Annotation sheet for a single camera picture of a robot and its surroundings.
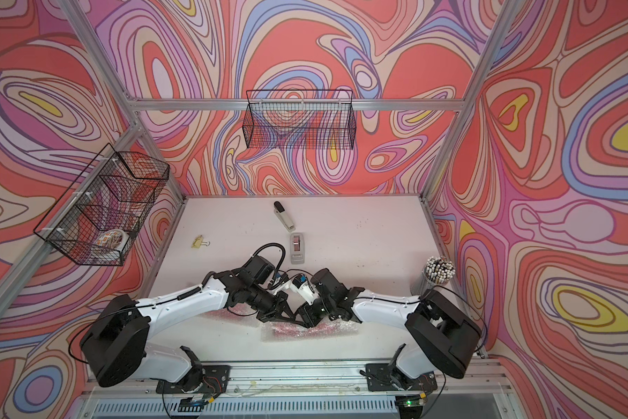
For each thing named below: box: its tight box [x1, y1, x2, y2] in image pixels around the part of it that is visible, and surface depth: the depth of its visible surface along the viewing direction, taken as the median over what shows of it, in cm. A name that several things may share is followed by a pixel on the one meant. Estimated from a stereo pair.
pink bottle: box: [272, 321, 358, 337], surface depth 78 cm
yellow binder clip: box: [191, 234, 211, 249], surface depth 106 cm
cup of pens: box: [409, 255, 457, 296], surface depth 78 cm
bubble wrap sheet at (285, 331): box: [261, 317, 362, 342], surface depth 78 cm
